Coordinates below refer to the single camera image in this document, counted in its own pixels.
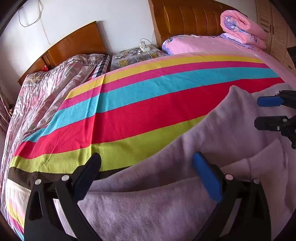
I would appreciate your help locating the folded pink floral quilt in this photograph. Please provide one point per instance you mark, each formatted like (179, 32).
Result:
(240, 28)

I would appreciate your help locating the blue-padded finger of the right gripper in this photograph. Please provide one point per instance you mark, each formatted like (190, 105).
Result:
(284, 97)

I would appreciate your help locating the beige wooden wardrobe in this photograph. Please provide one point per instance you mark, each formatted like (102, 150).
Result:
(279, 34)

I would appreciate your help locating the pink bed sheet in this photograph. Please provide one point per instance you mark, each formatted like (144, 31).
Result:
(217, 45)

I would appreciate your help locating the floral pink grey quilt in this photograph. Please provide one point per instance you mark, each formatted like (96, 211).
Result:
(41, 95)

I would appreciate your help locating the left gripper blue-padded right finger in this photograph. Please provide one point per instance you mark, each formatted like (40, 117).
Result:
(242, 210)

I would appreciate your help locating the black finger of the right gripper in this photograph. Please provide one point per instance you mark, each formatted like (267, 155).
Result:
(282, 124)

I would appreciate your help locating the nightstand with floral cloth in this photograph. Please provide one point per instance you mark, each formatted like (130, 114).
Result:
(122, 59)

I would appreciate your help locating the white power strip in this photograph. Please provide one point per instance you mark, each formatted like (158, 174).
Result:
(144, 47)

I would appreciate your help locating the large wooden headboard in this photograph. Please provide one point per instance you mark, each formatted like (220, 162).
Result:
(185, 17)

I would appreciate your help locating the lilac sweatpants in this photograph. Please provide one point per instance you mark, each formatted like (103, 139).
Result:
(163, 198)

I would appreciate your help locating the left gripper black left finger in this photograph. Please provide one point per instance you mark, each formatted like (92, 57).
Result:
(42, 221)

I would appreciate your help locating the rainbow striped blanket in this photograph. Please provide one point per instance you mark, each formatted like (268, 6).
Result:
(126, 116)

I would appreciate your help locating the pink patterned curtain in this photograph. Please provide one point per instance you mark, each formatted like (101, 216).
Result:
(4, 112)

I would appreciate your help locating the small wooden headboard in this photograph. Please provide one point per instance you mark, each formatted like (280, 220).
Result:
(85, 40)

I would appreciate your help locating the eyeglasses on nightstand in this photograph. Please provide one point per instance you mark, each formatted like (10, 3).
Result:
(135, 51)

